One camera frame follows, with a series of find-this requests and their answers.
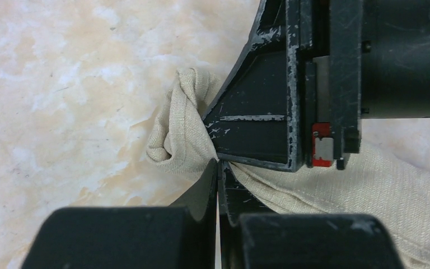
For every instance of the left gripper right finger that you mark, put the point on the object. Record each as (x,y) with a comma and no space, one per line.
(254,236)

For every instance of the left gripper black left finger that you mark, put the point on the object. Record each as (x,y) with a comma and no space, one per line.
(180,235)

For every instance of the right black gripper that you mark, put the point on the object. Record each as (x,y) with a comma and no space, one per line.
(361,60)

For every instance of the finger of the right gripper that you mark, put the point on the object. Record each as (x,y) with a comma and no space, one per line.
(255,117)

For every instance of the beige cloth napkin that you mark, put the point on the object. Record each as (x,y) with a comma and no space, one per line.
(375,182)

